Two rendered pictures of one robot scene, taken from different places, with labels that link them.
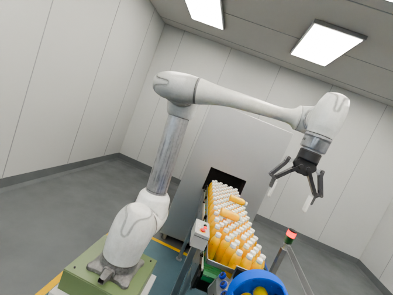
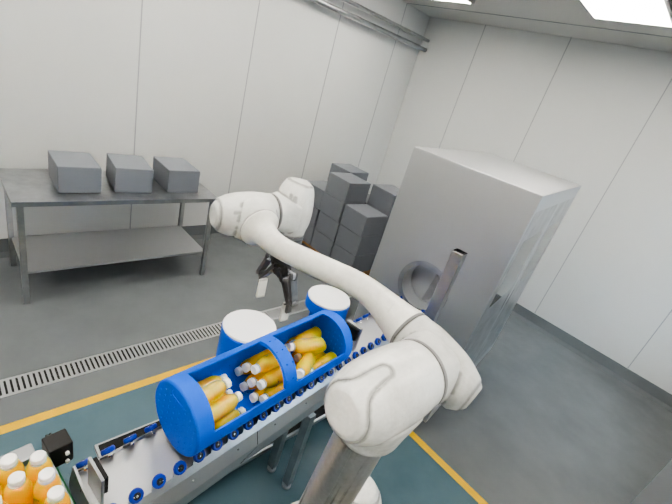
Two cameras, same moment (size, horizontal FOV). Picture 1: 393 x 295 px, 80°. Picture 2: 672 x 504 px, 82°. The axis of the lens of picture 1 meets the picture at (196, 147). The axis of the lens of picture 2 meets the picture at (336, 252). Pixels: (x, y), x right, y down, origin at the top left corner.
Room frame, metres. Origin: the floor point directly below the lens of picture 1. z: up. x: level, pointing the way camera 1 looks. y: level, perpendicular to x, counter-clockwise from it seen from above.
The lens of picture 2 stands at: (1.62, 0.30, 2.32)
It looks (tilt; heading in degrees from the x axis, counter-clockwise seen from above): 24 degrees down; 213
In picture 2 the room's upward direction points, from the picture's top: 17 degrees clockwise
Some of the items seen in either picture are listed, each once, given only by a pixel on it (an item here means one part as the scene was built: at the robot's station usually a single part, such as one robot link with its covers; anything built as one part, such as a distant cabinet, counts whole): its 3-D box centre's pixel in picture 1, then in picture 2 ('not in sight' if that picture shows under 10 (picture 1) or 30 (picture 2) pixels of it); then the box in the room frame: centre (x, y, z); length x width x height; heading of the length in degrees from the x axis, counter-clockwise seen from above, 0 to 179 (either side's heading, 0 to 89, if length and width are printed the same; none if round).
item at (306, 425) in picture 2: not in sight; (297, 451); (0.23, -0.47, 0.31); 0.06 x 0.06 x 0.63; 0
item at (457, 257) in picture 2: not in sight; (402, 379); (-0.21, -0.21, 0.85); 0.06 x 0.06 x 1.70; 0
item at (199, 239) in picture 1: (199, 233); not in sight; (1.48, -0.24, 1.05); 0.20 x 0.10 x 0.10; 0
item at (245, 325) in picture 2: not in sight; (249, 325); (0.43, -0.87, 1.03); 0.28 x 0.28 x 0.01
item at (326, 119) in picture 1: (327, 115); (290, 205); (0.86, -0.39, 1.95); 0.13 x 0.11 x 0.16; 171
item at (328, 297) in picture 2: not in sight; (329, 297); (-0.20, -0.85, 1.03); 0.28 x 0.28 x 0.01
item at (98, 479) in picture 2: (240, 278); (98, 480); (1.28, -0.53, 0.99); 0.10 x 0.02 x 0.12; 90
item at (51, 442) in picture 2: not in sight; (57, 451); (1.33, -0.73, 0.95); 0.10 x 0.07 x 0.10; 90
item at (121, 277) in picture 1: (116, 262); not in sight; (0.86, 0.12, 1.11); 0.22 x 0.18 x 0.06; 173
